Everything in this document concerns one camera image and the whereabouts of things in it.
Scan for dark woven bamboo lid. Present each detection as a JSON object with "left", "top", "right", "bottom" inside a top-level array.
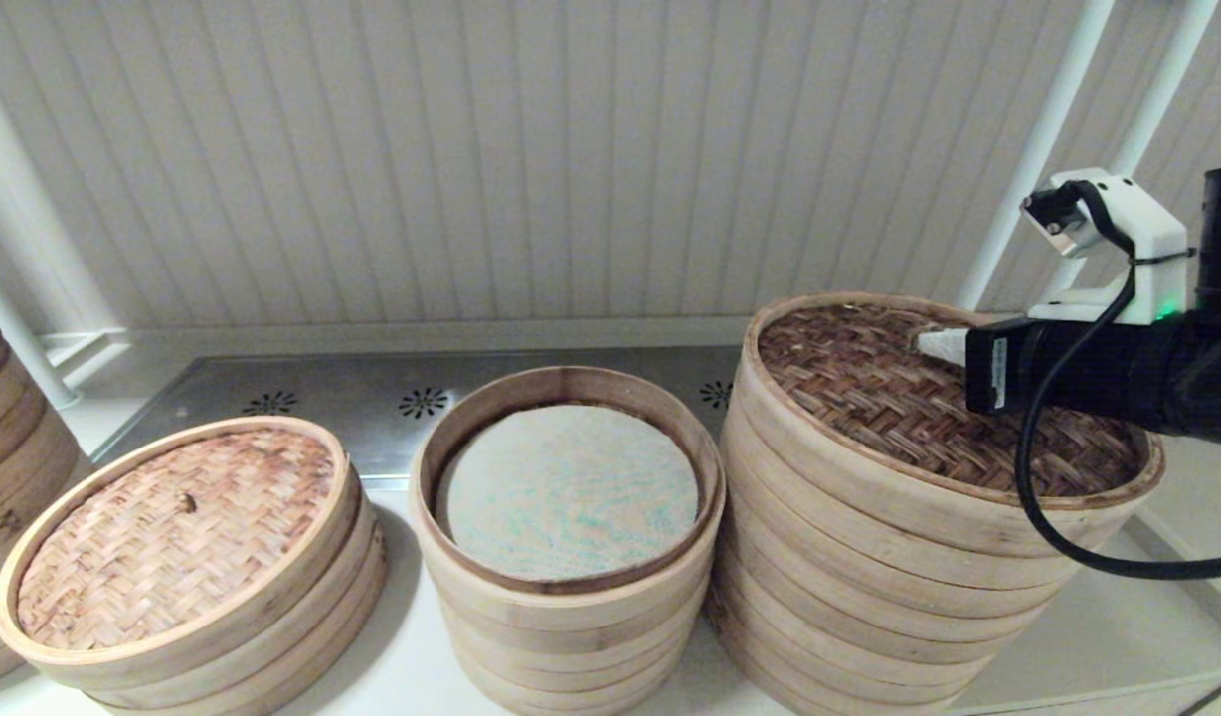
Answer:
[{"left": 735, "top": 291, "right": 1165, "bottom": 560}]

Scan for white green-speckled steamer liner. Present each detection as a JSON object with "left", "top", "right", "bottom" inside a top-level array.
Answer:
[{"left": 435, "top": 403, "right": 701, "bottom": 583}]

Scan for low bamboo steamer basket stack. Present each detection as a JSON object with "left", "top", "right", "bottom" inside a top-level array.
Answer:
[{"left": 34, "top": 492, "right": 390, "bottom": 716}]

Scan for light woven bamboo steamer lid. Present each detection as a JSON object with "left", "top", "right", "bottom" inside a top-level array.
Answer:
[{"left": 0, "top": 416, "right": 363, "bottom": 689}]

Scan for bamboo steamer stack with clasps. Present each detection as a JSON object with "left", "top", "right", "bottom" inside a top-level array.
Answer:
[{"left": 0, "top": 303, "right": 94, "bottom": 692}]

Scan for white slanted metal pole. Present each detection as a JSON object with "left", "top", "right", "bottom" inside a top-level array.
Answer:
[
  {"left": 957, "top": 0, "right": 1117, "bottom": 311},
  {"left": 1043, "top": 0, "right": 1220, "bottom": 304}
]

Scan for perforated stainless steel panel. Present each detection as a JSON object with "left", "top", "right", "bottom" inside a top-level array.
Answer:
[{"left": 93, "top": 346, "right": 751, "bottom": 490}]

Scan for thin white metal pole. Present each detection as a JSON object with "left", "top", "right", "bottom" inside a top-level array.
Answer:
[{"left": 0, "top": 254, "right": 83, "bottom": 411}]

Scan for thick white round column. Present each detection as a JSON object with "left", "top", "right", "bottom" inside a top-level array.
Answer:
[{"left": 0, "top": 45, "right": 124, "bottom": 334}]

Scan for black camera cable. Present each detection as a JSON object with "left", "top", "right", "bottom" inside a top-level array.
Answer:
[{"left": 1015, "top": 179, "right": 1221, "bottom": 581}]

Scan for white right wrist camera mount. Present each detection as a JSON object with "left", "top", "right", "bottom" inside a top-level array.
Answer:
[{"left": 1020, "top": 167, "right": 1190, "bottom": 324}]

